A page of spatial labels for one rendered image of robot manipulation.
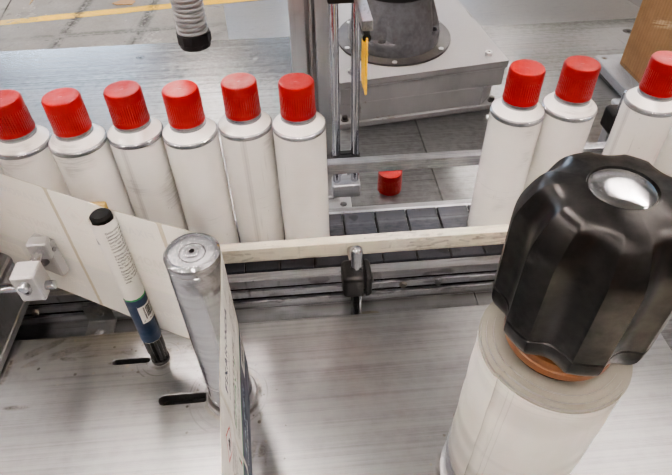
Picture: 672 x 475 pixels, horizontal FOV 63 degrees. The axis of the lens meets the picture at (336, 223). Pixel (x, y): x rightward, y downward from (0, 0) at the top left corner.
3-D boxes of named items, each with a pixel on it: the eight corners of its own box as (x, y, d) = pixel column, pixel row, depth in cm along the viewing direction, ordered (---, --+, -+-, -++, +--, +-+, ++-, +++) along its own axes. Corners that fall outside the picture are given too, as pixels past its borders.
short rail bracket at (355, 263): (343, 334, 60) (342, 259, 52) (341, 312, 62) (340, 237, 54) (373, 332, 60) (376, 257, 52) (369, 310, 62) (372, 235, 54)
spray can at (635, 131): (589, 235, 64) (658, 72, 49) (572, 205, 67) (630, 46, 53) (633, 231, 64) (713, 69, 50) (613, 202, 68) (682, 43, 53)
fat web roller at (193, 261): (204, 420, 48) (151, 278, 35) (209, 374, 51) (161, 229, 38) (257, 416, 48) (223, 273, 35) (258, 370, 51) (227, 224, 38)
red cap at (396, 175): (396, 198, 76) (397, 179, 74) (373, 192, 77) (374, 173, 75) (404, 184, 79) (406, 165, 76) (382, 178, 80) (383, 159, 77)
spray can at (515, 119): (473, 244, 63) (508, 82, 49) (461, 213, 67) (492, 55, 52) (517, 241, 63) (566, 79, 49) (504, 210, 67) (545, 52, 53)
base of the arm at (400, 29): (373, 68, 86) (375, 6, 79) (334, 27, 95) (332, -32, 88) (456, 47, 90) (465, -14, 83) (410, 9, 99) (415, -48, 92)
